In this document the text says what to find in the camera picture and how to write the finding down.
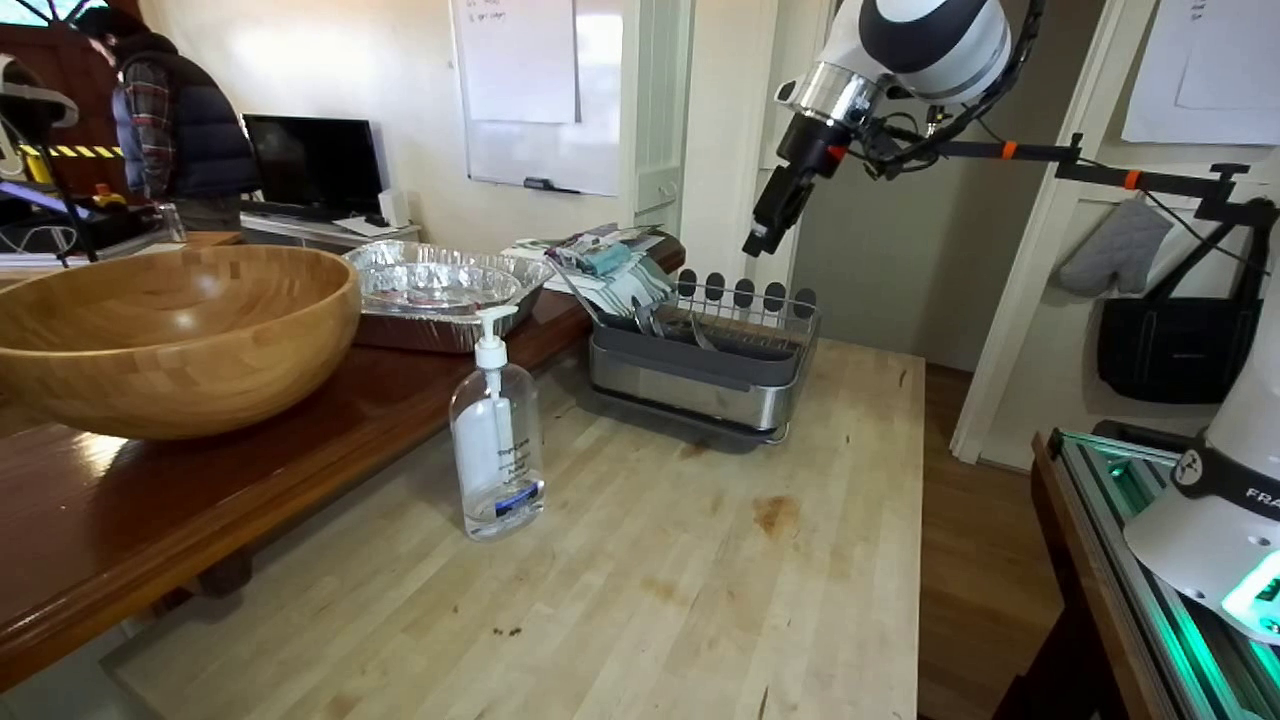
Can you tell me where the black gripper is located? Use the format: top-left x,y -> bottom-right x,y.
739,111 -> 853,258

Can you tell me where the dark cutlery caddy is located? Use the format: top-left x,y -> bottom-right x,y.
590,321 -> 807,395

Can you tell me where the grey striped dish towel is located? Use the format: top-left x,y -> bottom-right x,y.
539,219 -> 689,328

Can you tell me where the grey oven mitt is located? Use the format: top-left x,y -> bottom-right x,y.
1053,196 -> 1177,298

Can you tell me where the aluminium foil tray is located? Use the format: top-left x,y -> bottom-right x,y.
343,236 -> 562,359

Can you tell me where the clear hand sanitizer pump bottle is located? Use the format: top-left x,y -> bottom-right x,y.
444,303 -> 549,543

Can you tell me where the black hanging bag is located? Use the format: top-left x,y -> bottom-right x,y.
1094,215 -> 1274,406

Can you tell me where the black computer monitor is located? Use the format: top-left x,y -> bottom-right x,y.
241,111 -> 389,224

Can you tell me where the aluminium robot mounting stand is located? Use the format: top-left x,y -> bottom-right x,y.
1034,423 -> 1280,720

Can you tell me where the person in dark jacket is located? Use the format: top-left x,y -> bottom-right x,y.
75,5 -> 266,208

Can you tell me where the large wooden bowl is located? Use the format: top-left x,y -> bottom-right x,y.
0,241 -> 364,445

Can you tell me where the dark brown wooden table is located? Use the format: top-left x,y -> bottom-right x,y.
0,291 -> 595,693

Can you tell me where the steel wire dish rack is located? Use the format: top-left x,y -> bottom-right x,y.
583,263 -> 819,440

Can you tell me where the wall whiteboard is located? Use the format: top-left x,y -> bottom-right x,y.
449,0 -> 634,200

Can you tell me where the black camera boom with orange clamps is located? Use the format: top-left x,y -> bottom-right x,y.
917,130 -> 1280,231

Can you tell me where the white paper sheet on wall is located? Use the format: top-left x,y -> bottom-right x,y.
1118,0 -> 1280,152

